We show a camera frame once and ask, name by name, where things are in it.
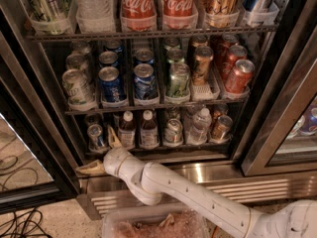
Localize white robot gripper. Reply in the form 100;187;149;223
75;125;133;179

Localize blue silver redbull can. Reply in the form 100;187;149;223
87;124;107;151

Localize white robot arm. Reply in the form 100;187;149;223
76;127;317;238

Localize blue pepsi can front left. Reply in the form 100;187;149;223
98;66;126;102

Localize blue pepsi can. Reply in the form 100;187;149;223
98;66;126;102
134;63;158;100

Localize silver green can bottom shelf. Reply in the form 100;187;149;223
163;119;183;145

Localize white green can front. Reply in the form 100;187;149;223
62;68;94;105

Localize open glass fridge door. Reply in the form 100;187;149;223
0;81;79;214

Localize blue pepsi can front right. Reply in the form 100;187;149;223
134;63;158;100

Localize clear water bottle bottom shelf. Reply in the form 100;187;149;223
186;108;212;145

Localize clear water bottle shelf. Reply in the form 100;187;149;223
75;0;114;28
186;108;212;145

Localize green can front middle shelf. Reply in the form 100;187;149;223
166;62;190;98

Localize copper can bottom shelf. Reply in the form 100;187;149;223
211;115;233;140

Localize gold brown can front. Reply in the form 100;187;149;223
192;46;213;85

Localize clear water bottle top shelf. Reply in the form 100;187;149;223
75;0;114;28

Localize red coke can front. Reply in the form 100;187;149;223
225;59;255;93

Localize red coke can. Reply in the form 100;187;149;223
225;59;255;93
219;45;247;81

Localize red coke can middle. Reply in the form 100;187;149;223
219;45;247;81

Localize green tall can top shelf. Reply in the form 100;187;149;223
21;0;73;23

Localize closed right fridge door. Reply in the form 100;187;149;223
237;0;317;177

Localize gold tall can top shelf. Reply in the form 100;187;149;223
200;0;237;28

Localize blue can behind right door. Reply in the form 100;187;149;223
299;105;317;136

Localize brown tea bottle left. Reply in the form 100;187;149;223
118;111;136;150

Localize brown tea bottle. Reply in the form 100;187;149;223
118;111;136;150
140;110;159;149

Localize brown tea bottle right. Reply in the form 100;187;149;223
140;110;159;149

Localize clear plastic bin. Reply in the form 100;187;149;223
102;203;209;238

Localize large coca-cola bottle left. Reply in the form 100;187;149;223
121;0;155;19

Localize large coca-cola bottle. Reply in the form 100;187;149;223
121;0;155;19
158;0;196;18

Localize large coca-cola bottle right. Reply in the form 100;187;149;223
158;0;196;18

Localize black cables on floor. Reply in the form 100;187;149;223
0;208;53;238

